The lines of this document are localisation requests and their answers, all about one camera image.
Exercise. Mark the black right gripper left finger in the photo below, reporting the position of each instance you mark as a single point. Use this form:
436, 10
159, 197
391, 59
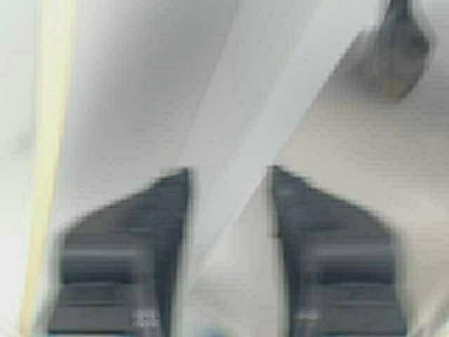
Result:
118, 264

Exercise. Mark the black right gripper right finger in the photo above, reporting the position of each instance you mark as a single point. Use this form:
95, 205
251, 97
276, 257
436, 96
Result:
340, 263

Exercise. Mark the grey two-handled cooking pot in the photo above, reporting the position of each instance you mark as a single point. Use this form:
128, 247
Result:
400, 52

